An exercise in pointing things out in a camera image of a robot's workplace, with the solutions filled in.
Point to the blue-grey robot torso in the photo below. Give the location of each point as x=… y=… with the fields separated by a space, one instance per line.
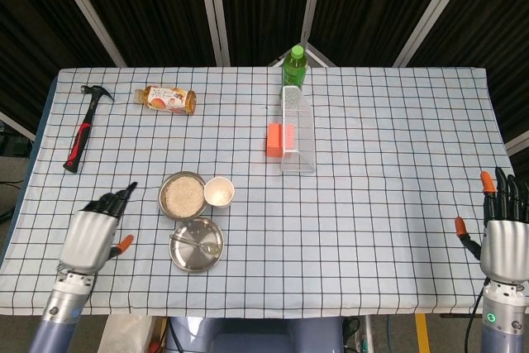
x=248 y=336

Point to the orange block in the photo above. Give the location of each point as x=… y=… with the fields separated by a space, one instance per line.
x=273 y=140

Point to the peach tea bottle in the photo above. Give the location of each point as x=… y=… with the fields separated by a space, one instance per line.
x=165 y=98

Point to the black red claw hammer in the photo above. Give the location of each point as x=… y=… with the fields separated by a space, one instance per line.
x=82 y=138

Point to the checked light blue tablecloth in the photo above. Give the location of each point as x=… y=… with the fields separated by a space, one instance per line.
x=351 y=225

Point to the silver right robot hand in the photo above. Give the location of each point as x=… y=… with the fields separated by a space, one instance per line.
x=506 y=245

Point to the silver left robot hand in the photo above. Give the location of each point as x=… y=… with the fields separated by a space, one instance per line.
x=87 y=241

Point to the round steel plate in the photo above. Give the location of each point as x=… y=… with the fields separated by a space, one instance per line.
x=190 y=260

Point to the clear mesh basket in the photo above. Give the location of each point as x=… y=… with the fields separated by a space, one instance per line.
x=298 y=165

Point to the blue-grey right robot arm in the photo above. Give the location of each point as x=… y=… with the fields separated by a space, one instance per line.
x=506 y=320

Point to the green tea bottle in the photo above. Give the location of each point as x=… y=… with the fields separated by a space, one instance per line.
x=294 y=70

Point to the white paper cup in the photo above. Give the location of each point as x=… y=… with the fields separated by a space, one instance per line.
x=219 y=192

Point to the steel bowl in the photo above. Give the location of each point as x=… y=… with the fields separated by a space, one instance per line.
x=161 y=204

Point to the dark folding screen white frame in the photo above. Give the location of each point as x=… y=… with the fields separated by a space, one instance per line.
x=157 y=6

